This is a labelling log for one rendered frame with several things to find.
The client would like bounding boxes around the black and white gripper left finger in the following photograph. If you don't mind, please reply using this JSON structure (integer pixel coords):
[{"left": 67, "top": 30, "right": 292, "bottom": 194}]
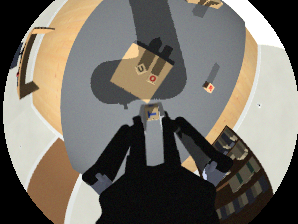
[{"left": 82, "top": 104, "right": 147, "bottom": 202}]

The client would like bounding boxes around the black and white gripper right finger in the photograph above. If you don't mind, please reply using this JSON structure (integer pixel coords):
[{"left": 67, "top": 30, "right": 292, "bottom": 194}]
[{"left": 157, "top": 102, "right": 233, "bottom": 200}]

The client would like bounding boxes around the tan flat mat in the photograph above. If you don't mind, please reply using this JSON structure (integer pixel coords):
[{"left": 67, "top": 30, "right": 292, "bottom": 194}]
[{"left": 110, "top": 43, "right": 173, "bottom": 103}]

